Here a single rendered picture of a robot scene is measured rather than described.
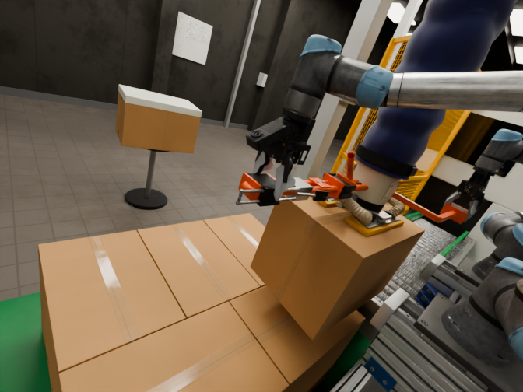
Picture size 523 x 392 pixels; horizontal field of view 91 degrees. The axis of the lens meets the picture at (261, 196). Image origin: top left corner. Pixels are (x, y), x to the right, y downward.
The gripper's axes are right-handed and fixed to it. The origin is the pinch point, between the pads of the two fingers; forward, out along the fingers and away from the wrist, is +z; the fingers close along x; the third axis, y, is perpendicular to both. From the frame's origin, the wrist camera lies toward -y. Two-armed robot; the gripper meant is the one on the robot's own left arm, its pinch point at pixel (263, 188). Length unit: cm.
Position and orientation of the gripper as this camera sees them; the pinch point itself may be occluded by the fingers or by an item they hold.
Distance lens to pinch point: 66.4
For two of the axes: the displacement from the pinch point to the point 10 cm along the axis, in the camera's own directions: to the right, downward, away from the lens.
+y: 7.4, -0.4, 6.7
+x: -5.9, -5.1, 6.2
